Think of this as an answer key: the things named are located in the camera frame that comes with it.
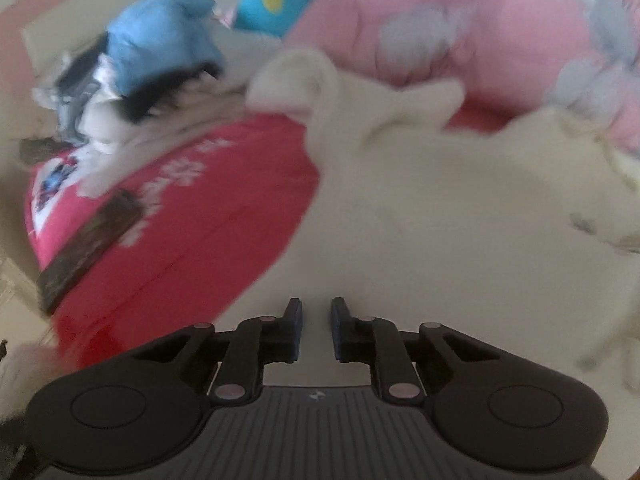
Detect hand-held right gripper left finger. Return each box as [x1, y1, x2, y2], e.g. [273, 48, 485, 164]
[132, 297, 305, 406]

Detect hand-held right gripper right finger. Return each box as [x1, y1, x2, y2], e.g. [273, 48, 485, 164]
[330, 296, 501, 405]

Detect white fluffy sweater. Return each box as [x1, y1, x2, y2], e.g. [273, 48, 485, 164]
[210, 47, 640, 396]

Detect pink floral bed blanket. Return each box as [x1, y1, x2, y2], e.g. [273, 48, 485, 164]
[24, 112, 321, 371]

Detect cream folded garments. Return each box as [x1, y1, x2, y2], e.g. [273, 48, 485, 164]
[80, 80, 251, 196]

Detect black folded garment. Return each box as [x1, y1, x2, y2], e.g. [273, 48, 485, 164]
[117, 62, 221, 126]

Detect white fluffy cloth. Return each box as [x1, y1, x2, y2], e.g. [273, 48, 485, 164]
[0, 340, 61, 421]

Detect pink grey floral quilt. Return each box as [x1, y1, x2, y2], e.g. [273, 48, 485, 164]
[285, 0, 640, 153]

